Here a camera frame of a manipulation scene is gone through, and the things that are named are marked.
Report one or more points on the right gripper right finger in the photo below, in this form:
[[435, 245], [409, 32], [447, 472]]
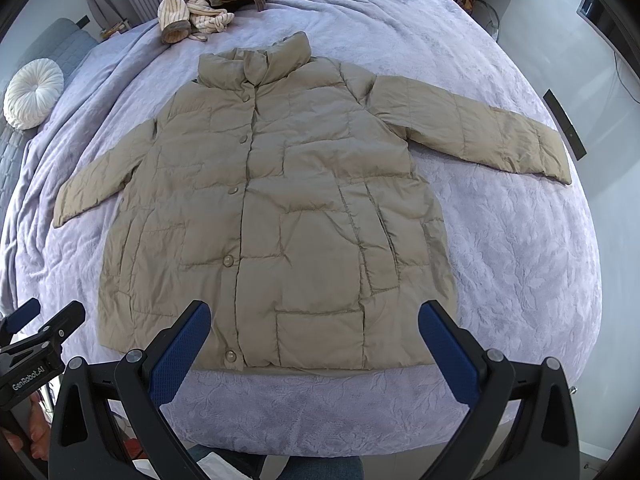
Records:
[[543, 440]]

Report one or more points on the white round pleated cushion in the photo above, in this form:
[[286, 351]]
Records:
[[32, 93]]

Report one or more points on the beige puffer coat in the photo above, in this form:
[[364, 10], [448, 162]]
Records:
[[278, 187]]

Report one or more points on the person's left hand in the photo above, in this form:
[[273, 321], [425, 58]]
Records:
[[38, 429]]

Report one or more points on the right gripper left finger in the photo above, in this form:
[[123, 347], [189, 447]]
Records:
[[85, 442]]

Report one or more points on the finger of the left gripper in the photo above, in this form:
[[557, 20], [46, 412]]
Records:
[[17, 320], [50, 336]]

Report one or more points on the lavender bed quilt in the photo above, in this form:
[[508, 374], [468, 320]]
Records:
[[523, 249]]

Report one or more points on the striped cream brown garment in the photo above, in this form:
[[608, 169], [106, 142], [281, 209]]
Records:
[[198, 19]]

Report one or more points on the black monitor screen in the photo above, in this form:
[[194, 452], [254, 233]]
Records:
[[566, 126]]

